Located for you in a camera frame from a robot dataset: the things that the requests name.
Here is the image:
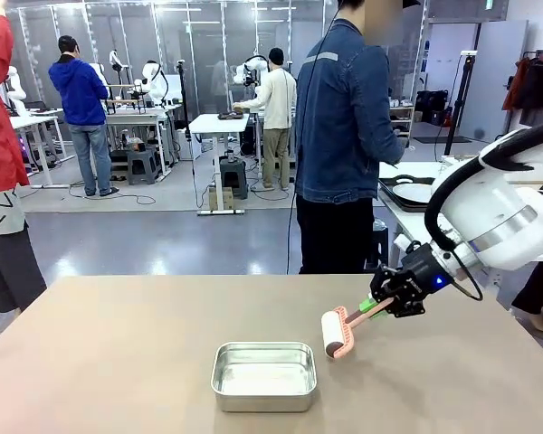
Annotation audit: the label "rectangular steel container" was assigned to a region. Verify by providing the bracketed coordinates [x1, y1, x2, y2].
[210, 341, 319, 413]

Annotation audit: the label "person in black trousers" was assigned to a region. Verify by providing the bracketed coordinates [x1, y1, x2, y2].
[510, 259, 543, 335]

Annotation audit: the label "cardboard box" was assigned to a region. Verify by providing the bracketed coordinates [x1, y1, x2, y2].
[207, 185, 235, 212]

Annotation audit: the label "black luggage bags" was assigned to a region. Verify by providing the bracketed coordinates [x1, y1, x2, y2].
[415, 90, 449, 126]

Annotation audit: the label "white standing desk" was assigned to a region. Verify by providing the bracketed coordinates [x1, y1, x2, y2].
[188, 112, 251, 216]

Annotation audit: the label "wooden shelf unit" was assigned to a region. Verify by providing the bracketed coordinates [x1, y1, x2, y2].
[388, 97, 415, 137]

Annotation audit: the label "dark grey serving tray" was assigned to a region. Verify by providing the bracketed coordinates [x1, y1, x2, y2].
[378, 174, 438, 213]

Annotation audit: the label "person in denim jacket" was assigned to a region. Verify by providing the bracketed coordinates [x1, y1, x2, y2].
[293, 0, 422, 276]

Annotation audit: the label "person in blue hoodie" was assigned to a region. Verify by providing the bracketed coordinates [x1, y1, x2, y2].
[48, 34, 120, 198]

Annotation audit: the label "white round plate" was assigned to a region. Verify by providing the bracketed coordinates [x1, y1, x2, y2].
[392, 181, 435, 205]

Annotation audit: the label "pink lint roller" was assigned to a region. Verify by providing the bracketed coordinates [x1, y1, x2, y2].
[320, 297, 397, 362]

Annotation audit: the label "dark hanging garment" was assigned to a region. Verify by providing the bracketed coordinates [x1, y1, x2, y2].
[519, 56, 543, 127]

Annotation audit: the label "person in cream sweater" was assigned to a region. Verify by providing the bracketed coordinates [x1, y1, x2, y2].
[233, 47, 299, 191]

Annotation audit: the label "white lab table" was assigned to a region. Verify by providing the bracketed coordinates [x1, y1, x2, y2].
[8, 108, 73, 189]
[103, 106, 176, 182]

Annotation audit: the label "grey plastic stool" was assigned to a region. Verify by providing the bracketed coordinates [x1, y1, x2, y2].
[126, 147, 159, 186]
[219, 157, 249, 200]

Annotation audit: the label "denim right forearm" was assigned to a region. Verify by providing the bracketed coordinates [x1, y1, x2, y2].
[375, 130, 408, 166]

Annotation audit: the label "black tripod stand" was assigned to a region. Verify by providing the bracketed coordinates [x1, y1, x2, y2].
[443, 52, 479, 157]

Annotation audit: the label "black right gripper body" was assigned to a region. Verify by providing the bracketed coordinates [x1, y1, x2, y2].
[395, 242, 458, 305]

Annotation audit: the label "red hanging garment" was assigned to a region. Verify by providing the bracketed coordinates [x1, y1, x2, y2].
[501, 58, 530, 112]

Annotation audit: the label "black right arm hose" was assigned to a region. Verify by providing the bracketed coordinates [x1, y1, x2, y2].
[424, 127, 543, 302]

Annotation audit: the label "white side table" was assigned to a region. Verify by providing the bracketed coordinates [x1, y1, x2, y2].
[377, 160, 543, 313]

